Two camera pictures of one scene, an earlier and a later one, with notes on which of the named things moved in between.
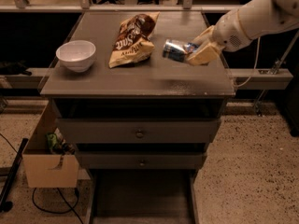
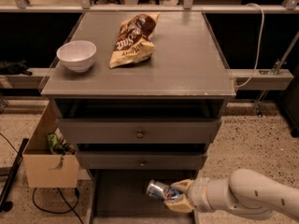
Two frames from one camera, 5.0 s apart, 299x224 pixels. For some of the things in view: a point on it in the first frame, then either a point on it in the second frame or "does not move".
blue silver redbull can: x=178 y=50 to x=162 y=190
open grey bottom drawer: x=143 y=196 does not move
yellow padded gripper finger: x=205 y=55 to x=179 y=203
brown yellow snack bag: x=133 y=44 does not move
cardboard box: x=44 y=167 does not move
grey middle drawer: x=140 y=160 does not move
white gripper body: x=228 y=31 to x=198 y=191
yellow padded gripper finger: x=205 y=36 to x=183 y=186
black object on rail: x=14 y=67 does not move
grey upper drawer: x=140 y=131 does not move
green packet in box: x=52 y=140 does not move
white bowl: x=77 y=55 does not move
